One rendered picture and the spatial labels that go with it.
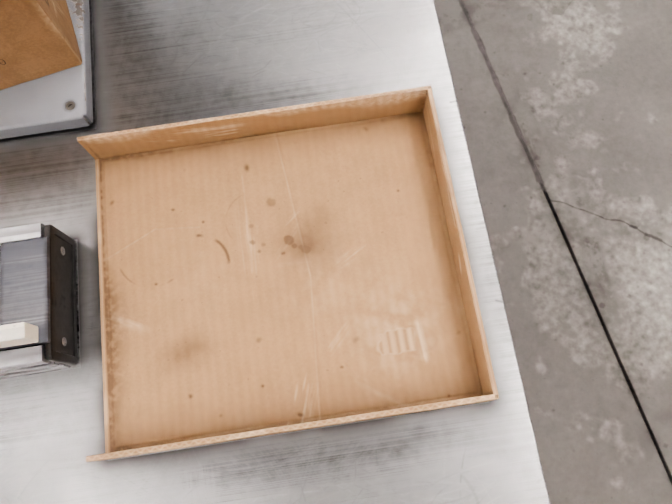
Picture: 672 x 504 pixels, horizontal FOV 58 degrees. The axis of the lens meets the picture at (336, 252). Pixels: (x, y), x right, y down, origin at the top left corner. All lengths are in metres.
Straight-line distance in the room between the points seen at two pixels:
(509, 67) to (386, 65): 1.05
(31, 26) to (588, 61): 1.36
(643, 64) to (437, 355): 1.33
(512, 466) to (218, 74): 0.42
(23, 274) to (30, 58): 0.19
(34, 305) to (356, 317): 0.25
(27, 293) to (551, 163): 1.24
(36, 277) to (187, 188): 0.14
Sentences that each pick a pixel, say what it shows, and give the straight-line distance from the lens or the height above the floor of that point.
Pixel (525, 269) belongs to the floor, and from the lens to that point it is 1.42.
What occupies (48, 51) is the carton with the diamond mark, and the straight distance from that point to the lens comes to 0.60.
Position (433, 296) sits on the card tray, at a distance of 0.50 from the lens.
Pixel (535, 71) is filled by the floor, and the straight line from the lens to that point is 1.64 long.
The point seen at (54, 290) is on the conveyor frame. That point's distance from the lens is 0.52.
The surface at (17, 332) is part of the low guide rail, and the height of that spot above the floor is 0.92.
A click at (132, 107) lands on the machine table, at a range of 0.60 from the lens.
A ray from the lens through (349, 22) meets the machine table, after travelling 0.62.
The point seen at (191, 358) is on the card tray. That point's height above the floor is 0.83.
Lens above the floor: 1.32
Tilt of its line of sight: 73 degrees down
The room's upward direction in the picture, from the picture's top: 6 degrees counter-clockwise
